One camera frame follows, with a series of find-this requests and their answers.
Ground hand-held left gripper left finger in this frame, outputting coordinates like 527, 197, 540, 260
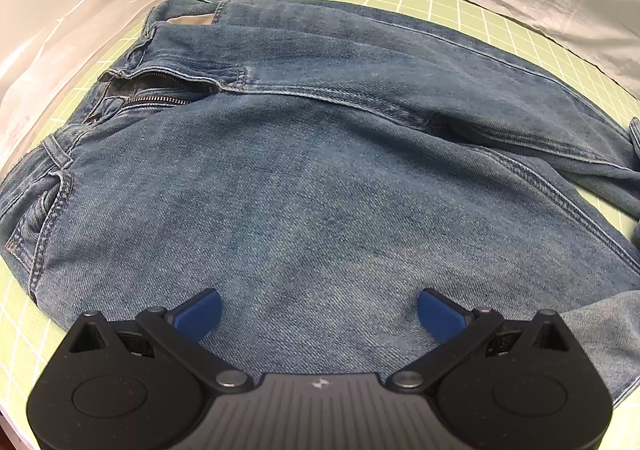
66, 288, 247, 390

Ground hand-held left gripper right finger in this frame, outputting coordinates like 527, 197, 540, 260
391, 287, 572, 391

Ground blue denim jeans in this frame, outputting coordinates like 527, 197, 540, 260
0, 0, 640, 412

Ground white plastic sheet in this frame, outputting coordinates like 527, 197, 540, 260
0, 0, 177, 166

